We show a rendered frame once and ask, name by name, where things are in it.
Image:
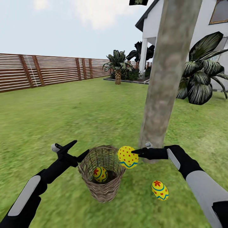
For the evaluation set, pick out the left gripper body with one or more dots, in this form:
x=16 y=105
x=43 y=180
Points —
x=61 y=164

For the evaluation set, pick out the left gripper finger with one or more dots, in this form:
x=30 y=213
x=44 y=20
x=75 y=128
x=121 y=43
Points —
x=81 y=157
x=65 y=148

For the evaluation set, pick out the wicker basket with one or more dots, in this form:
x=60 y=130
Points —
x=106 y=191

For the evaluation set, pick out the easter egg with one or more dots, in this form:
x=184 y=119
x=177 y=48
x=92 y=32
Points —
x=100 y=174
x=159 y=190
x=126 y=158

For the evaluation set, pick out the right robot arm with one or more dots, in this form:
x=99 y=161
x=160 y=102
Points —
x=212 y=198

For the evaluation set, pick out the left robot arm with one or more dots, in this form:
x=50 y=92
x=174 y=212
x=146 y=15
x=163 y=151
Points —
x=24 y=209

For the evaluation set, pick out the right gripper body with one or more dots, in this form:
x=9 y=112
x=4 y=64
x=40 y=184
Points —
x=151 y=153

